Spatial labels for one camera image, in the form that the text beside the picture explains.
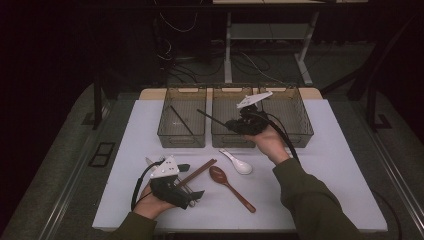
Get metal floor rail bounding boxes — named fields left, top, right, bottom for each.
left=43, top=129, right=101, bottom=240
left=369, top=129, right=424, bottom=231

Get hand-held gripper cable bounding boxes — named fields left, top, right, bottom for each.
left=254, top=111, right=301, bottom=165
left=130, top=159, right=166, bottom=212

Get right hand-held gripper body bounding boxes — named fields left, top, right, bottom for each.
left=236, top=92, right=274, bottom=136

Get black metal stand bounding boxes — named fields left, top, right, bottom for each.
left=365, top=66, right=394, bottom=132
left=81, top=71, right=112, bottom=132

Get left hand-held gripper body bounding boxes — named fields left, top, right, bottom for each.
left=149, top=155, right=194, bottom=210

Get white metal desk frame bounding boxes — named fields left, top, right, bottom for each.
left=212, top=0, right=369, bottom=87

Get person's right hand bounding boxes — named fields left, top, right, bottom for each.
left=244, top=123, right=291, bottom=166

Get silver metal fork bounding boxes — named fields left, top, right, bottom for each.
left=179, top=184, right=198, bottom=207

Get brown wooden spoon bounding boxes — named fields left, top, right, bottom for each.
left=208, top=165, right=257, bottom=214

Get person's left hand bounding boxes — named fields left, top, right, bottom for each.
left=133, top=184, right=175, bottom=220

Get left hand-held gripper cable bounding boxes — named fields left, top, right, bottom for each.
left=130, top=159, right=166, bottom=212

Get grey translucent plastic basket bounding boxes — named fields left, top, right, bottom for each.
left=258, top=85, right=315, bottom=148
left=210, top=86, right=260, bottom=149
left=156, top=87, right=208, bottom=149

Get tangle of floor cables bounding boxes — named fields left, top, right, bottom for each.
left=153, top=0, right=291, bottom=86

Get black floor cable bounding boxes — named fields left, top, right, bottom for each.
left=370, top=189, right=403, bottom=240

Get white ceramic spoon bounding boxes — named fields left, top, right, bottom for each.
left=218, top=148, right=254, bottom=176

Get right hand-held gripper cable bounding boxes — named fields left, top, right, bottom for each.
left=254, top=111, right=301, bottom=165

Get black chopstick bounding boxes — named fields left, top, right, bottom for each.
left=169, top=105, right=195, bottom=137
left=196, top=108, right=231, bottom=128

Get white table mat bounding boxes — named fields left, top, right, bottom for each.
left=92, top=98, right=389, bottom=233

